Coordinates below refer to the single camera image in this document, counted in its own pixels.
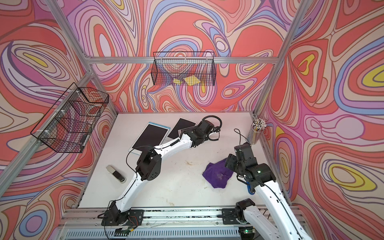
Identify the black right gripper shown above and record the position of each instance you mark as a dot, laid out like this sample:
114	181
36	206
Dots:
230	161

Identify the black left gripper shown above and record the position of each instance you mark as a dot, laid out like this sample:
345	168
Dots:
205	137

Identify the purple microfiber cloth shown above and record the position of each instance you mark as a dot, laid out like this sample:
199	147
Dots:
217	174

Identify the blue white drawing tablet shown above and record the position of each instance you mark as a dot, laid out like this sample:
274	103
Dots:
151	135

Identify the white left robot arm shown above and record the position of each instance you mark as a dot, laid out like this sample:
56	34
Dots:
149	163

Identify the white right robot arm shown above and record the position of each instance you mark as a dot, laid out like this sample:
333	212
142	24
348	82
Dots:
285	226

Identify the cup of coloured pencils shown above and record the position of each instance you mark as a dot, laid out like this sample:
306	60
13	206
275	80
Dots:
257	128

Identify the yellow cloth in basket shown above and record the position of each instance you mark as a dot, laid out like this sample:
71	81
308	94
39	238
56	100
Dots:
189	81

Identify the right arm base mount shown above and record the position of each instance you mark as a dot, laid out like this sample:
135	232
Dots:
245	212

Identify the black wire basket back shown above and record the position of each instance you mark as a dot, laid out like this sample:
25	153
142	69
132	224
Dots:
178	64

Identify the black wire basket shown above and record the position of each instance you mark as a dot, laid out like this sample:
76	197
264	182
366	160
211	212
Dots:
178	64
70	121

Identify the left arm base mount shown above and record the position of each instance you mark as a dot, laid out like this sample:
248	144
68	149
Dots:
114	217

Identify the black wire basket left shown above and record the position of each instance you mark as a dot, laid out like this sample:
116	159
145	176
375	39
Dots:
70	121

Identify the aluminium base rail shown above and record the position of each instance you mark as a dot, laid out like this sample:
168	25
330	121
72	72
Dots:
195	223

